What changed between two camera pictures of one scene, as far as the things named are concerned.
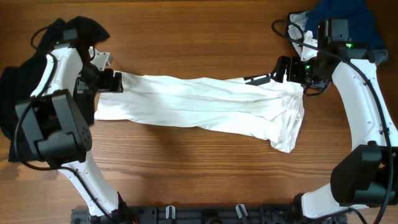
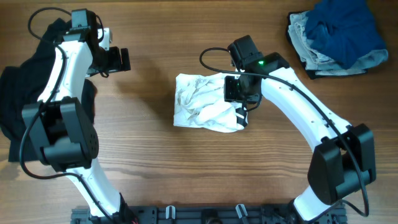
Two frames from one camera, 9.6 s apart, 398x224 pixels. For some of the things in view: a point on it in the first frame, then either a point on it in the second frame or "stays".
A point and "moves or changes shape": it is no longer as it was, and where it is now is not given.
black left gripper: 107,86 -> 116,65
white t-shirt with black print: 254,108 moves or changes shape
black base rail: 204,215 stays
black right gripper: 294,74 -> 229,93
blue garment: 363,30 stays
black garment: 21,79 stays
